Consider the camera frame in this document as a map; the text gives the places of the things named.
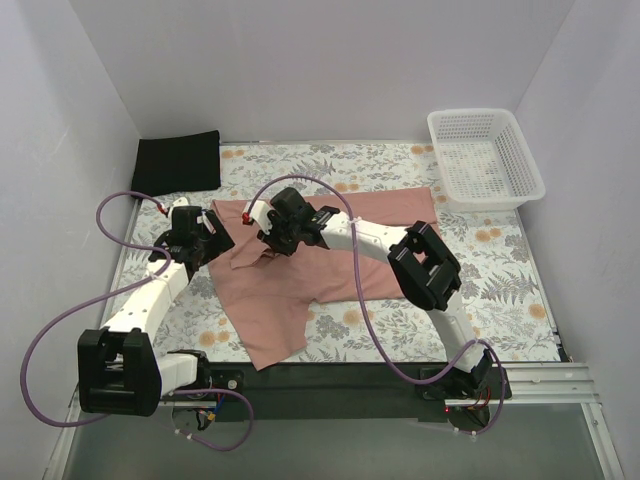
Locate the white plastic basket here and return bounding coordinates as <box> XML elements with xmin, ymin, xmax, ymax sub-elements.
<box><xmin>427</xmin><ymin>108</ymin><xmax>546</xmax><ymax>212</ymax></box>

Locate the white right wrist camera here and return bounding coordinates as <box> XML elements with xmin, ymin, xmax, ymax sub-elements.
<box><xmin>241</xmin><ymin>200</ymin><xmax>272</xmax><ymax>234</ymax></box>

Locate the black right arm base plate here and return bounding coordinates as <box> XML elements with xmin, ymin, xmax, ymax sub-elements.
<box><xmin>415</xmin><ymin>366</ymin><xmax>512</xmax><ymax>401</ymax></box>

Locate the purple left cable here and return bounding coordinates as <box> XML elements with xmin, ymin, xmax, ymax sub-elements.
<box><xmin>18</xmin><ymin>192</ymin><xmax>256</xmax><ymax>453</ymax></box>

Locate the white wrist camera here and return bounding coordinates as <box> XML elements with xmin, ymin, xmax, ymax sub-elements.
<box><xmin>155</xmin><ymin>196</ymin><xmax>190</xmax><ymax>217</ymax></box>
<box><xmin>241</xmin><ymin>200</ymin><xmax>272</xmax><ymax>234</ymax></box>

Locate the folded black t shirt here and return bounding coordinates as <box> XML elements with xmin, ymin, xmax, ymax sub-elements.
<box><xmin>131</xmin><ymin>130</ymin><xmax>221</xmax><ymax>197</ymax></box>

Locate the pink t shirt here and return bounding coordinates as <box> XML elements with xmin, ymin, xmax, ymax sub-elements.
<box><xmin>207</xmin><ymin>185</ymin><xmax>456</xmax><ymax>372</ymax></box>

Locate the aluminium frame rail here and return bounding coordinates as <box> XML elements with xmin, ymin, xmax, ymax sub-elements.
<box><xmin>45</xmin><ymin>362</ymin><xmax>624</xmax><ymax>479</ymax></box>

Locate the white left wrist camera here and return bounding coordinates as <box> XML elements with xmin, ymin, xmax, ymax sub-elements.
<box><xmin>155</xmin><ymin>196</ymin><xmax>190</xmax><ymax>217</ymax></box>

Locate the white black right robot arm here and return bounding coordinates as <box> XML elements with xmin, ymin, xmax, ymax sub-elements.
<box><xmin>242</xmin><ymin>188</ymin><xmax>493</xmax><ymax>398</ymax></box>

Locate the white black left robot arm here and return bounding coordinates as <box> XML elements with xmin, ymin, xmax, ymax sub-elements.
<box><xmin>77</xmin><ymin>205</ymin><xmax>235</xmax><ymax>416</ymax></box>

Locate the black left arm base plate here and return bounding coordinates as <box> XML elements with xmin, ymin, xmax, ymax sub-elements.
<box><xmin>200</xmin><ymin>368</ymin><xmax>245</xmax><ymax>393</ymax></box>

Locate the floral patterned table mat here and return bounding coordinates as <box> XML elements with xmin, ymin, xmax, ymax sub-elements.
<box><xmin>98</xmin><ymin>142</ymin><xmax>559</xmax><ymax>365</ymax></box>

